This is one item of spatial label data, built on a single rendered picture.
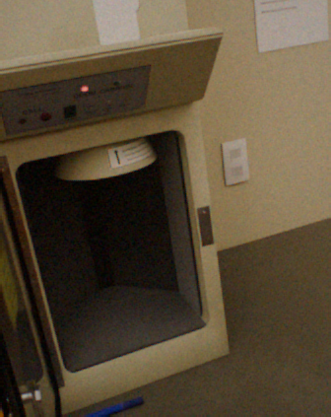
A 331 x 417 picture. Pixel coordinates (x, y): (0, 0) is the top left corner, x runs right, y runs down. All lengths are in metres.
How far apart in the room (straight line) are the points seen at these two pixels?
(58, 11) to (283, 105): 0.79
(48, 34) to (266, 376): 0.64
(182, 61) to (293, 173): 0.81
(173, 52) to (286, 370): 0.56
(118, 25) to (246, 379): 0.60
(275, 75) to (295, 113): 0.12
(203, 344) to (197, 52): 0.51
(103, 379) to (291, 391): 0.31
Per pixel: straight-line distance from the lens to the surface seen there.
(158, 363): 0.92
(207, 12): 1.26
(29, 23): 0.72
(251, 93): 1.32
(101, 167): 0.77
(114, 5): 0.66
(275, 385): 0.90
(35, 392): 0.54
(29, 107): 0.65
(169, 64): 0.67
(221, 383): 0.91
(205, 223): 0.83
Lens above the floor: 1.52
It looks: 19 degrees down
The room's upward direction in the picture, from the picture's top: 9 degrees counter-clockwise
